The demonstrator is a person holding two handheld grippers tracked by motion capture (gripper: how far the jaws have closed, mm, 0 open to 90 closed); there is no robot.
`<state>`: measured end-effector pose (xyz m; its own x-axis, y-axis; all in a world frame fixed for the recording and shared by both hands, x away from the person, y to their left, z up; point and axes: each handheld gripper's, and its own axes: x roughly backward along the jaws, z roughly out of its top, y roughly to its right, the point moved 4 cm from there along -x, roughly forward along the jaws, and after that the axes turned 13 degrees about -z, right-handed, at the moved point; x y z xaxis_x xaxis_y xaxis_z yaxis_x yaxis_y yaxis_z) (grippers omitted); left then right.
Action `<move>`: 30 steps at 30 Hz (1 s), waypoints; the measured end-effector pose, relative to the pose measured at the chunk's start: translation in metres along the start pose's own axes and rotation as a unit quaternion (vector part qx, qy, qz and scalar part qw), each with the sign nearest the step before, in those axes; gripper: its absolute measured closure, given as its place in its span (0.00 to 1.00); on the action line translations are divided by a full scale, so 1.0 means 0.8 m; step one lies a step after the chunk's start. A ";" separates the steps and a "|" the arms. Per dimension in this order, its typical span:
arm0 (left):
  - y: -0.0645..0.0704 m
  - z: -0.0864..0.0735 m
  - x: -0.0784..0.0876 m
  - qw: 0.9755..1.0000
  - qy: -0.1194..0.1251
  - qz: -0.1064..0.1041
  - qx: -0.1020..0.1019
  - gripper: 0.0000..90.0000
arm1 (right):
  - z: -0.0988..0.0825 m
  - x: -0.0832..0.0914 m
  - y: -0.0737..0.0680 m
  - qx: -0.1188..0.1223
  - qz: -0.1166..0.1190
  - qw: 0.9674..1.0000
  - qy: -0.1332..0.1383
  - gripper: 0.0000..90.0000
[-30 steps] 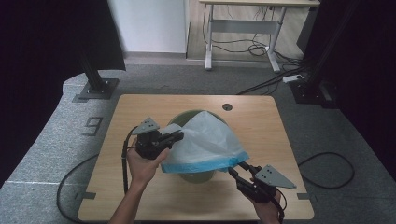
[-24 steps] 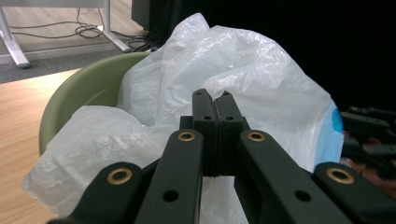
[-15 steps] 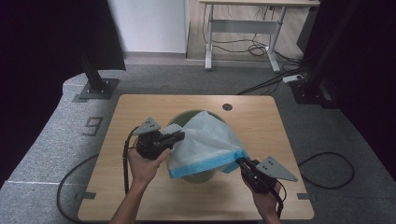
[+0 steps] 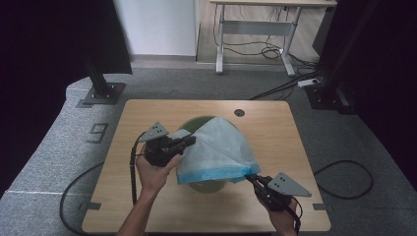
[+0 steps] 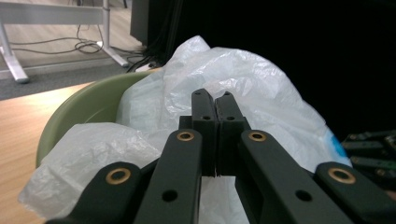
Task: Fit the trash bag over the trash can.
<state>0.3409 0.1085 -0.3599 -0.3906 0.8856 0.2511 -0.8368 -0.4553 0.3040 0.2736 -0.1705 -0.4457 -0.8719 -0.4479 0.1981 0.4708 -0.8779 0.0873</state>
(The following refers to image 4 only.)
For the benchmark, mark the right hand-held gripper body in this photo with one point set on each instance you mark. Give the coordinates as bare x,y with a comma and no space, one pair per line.
285,187

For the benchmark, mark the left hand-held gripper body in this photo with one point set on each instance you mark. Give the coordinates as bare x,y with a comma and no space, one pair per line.
160,152

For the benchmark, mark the green plastic bin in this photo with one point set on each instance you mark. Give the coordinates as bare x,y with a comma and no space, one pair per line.
196,123

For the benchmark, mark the white plastic bag blue strip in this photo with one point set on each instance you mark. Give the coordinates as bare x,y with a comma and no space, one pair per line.
219,147

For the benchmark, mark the person's left hand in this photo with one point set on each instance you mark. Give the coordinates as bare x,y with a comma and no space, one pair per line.
154,177

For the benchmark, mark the person's right hand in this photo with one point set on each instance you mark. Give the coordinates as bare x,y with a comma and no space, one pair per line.
283,223

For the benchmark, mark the round table grommet hole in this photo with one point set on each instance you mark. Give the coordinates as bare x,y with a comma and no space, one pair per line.
239,112

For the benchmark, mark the black metal stand square base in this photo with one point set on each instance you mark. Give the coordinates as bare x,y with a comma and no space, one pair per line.
324,98
105,95

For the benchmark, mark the white power strip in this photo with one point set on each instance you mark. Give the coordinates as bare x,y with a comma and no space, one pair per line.
308,82

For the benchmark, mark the white-legged wooden desk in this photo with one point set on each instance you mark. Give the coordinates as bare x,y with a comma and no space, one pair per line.
255,28

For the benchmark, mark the dark curtain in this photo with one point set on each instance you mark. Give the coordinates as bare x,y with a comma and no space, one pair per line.
39,65
387,82

